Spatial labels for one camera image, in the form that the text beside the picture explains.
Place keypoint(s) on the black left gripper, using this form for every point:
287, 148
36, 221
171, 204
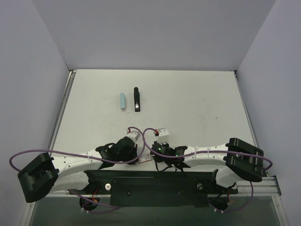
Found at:
131, 153

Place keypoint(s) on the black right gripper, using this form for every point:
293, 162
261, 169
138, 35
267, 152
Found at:
157, 148

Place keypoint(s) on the red white staple box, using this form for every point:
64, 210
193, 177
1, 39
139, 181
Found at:
144, 158

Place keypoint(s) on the light blue white stapler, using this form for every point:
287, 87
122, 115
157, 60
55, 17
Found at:
122, 101

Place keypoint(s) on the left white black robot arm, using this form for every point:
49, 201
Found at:
45, 174

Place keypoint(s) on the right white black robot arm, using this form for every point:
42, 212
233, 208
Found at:
238, 159

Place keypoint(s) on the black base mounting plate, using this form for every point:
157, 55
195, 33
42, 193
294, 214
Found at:
154, 189

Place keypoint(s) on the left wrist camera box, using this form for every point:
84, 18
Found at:
133, 135

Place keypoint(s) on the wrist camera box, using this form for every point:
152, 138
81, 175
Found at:
162, 135
133, 135

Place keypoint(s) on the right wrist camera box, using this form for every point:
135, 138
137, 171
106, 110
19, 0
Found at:
162, 135

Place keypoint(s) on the aluminium frame rail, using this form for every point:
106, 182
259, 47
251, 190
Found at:
269, 186

